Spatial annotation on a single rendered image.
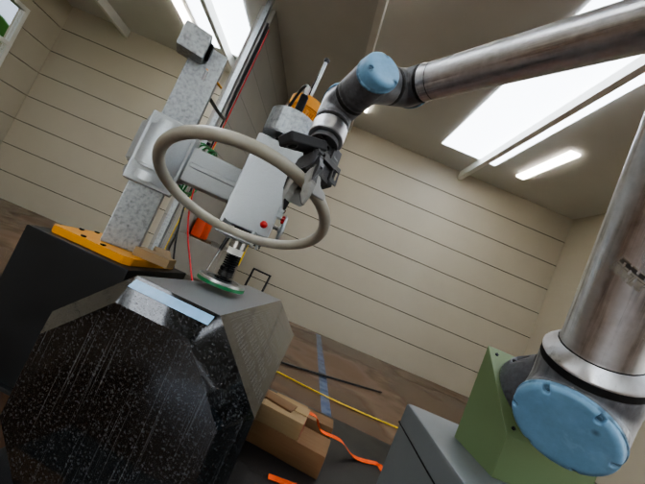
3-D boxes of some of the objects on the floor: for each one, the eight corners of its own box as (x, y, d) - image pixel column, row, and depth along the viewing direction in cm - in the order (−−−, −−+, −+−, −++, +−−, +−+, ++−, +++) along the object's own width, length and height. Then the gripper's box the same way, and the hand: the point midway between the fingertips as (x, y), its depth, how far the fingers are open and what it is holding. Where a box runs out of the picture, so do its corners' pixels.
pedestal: (-57, 361, 161) (15, 220, 167) (59, 338, 226) (108, 237, 232) (59, 423, 154) (130, 272, 160) (144, 380, 219) (192, 275, 225)
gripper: (356, 148, 82) (331, 219, 72) (319, 161, 90) (293, 228, 80) (334, 121, 77) (305, 195, 67) (298, 138, 85) (267, 206, 75)
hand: (292, 200), depth 72 cm, fingers closed on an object, 5 cm apart
